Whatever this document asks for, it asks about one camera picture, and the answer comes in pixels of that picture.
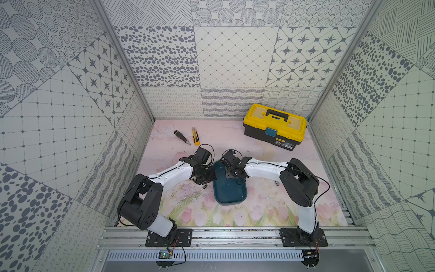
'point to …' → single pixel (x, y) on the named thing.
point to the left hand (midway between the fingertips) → (216, 175)
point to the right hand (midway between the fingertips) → (233, 172)
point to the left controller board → (165, 254)
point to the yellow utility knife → (195, 136)
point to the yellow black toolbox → (276, 126)
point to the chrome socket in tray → (205, 186)
